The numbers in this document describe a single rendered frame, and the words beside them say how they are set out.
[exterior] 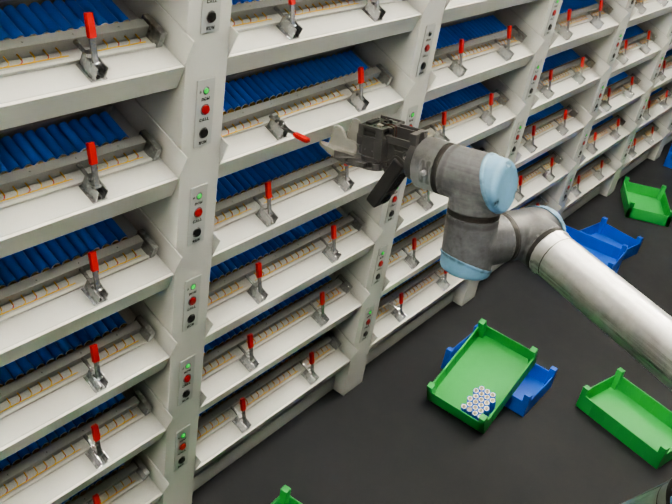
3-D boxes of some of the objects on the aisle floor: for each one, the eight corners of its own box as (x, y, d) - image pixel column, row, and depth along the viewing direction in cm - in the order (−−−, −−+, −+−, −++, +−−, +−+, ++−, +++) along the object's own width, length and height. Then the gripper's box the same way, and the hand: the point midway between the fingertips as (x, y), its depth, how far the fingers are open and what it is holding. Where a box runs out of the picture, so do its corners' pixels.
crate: (692, 444, 241) (703, 425, 236) (656, 469, 229) (666, 450, 225) (612, 385, 260) (620, 366, 255) (575, 405, 248) (583, 386, 244)
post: (191, 510, 192) (269, -459, 98) (161, 533, 186) (213, -485, 91) (137, 465, 202) (161, -460, 107) (107, 485, 195) (104, -483, 101)
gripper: (440, 126, 139) (344, 101, 150) (406, 140, 131) (308, 113, 143) (435, 172, 143) (342, 144, 154) (402, 188, 135) (307, 158, 147)
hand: (331, 145), depth 149 cm, fingers open, 3 cm apart
